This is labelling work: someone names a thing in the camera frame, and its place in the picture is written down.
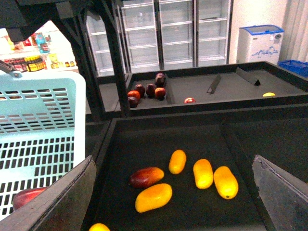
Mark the red apple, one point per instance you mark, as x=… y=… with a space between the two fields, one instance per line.
x=189 y=100

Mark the red yellow mango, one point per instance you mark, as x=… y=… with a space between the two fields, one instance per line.
x=145 y=177

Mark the light teal plastic basket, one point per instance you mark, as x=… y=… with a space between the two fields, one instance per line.
x=42 y=130

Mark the red orange mango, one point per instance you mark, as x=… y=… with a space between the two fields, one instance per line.
x=25 y=196

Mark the black display stand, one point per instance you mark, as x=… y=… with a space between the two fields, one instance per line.
x=264 y=112

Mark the white chest freezer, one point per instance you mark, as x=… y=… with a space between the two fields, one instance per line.
x=259 y=43

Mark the glass door refrigerator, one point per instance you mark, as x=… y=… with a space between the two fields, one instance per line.
x=157 y=35

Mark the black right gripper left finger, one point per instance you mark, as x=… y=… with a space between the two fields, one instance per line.
x=61 y=207

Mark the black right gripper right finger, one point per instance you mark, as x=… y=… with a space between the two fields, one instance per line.
x=284 y=196

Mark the blue plastic crate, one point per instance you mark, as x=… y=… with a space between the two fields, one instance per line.
x=298 y=67

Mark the brown basket handle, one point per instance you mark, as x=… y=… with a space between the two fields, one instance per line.
x=10 y=70

